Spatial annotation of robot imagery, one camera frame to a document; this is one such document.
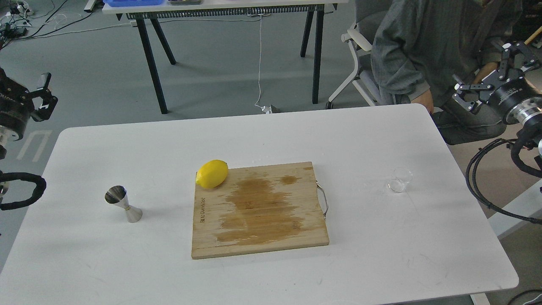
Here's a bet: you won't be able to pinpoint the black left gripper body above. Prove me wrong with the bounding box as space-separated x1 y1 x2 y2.
0 68 47 141

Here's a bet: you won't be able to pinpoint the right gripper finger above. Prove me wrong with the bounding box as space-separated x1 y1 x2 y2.
452 75 496 114
499 41 541 79

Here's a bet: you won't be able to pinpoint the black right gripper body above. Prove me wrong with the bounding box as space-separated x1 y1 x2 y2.
479 68 542 124

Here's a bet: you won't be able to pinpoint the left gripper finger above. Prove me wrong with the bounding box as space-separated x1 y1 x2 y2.
30 73 58 122

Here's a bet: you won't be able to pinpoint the small clear glass cup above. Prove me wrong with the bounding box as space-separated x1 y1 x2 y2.
387 167 414 193

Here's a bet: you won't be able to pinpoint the steel jigger measuring cup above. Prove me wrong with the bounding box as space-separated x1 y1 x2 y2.
104 185 143 223

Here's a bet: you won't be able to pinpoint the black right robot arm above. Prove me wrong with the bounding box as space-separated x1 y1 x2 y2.
452 41 542 225

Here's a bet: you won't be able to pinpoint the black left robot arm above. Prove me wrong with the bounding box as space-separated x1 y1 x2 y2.
0 68 58 211

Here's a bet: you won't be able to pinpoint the seated person grey jacket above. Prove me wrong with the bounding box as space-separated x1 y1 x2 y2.
371 0 523 145

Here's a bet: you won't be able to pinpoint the white side desk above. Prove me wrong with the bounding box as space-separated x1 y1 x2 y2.
488 181 542 239

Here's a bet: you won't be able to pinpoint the white office chair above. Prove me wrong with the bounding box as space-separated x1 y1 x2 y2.
326 22 397 109

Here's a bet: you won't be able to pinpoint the blue plastic tray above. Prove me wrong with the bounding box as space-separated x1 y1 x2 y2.
103 0 164 7

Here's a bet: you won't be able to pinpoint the background table black legs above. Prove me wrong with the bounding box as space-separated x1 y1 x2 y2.
101 0 347 114

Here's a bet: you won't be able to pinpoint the yellow lemon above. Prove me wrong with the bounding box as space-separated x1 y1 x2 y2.
195 160 229 189

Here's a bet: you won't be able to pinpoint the bamboo cutting board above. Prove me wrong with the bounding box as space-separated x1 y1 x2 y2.
191 161 329 259

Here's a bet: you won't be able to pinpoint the floor cables and adapters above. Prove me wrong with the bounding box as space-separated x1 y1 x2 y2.
0 0 127 43

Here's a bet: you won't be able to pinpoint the white hanging cable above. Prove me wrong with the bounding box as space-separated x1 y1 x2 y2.
253 13 276 114

